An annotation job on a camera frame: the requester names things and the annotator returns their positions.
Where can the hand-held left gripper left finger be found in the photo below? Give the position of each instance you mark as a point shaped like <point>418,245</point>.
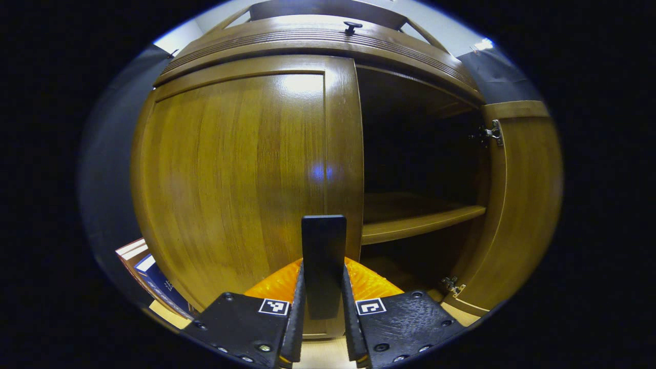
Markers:
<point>241,323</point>

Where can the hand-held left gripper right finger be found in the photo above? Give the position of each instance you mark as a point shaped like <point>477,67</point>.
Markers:
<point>405,323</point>

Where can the wooden cabinet door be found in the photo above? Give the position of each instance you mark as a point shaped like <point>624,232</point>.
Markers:
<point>230,179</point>
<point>528,205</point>

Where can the wooden double-door shoe cabinet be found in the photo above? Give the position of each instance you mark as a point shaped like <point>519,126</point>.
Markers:
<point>410,154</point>

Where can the metal right door hinge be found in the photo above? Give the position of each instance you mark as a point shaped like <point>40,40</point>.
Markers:
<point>494,133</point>
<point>453,287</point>

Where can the wooden inner cabinet shelf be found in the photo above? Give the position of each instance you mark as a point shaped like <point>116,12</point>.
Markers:
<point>410,220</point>

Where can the wooden cabinet drawer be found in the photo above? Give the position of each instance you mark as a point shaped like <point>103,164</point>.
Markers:
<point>307,36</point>

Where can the blue book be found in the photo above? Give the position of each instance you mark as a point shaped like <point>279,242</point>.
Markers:
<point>164,287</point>

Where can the brown book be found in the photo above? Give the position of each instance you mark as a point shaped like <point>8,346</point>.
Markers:
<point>130,251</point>

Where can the small ceiling light panel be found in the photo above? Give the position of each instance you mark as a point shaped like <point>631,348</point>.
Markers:
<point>484,44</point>

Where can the black round drawer knob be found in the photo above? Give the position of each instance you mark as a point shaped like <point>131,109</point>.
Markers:
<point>352,25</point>

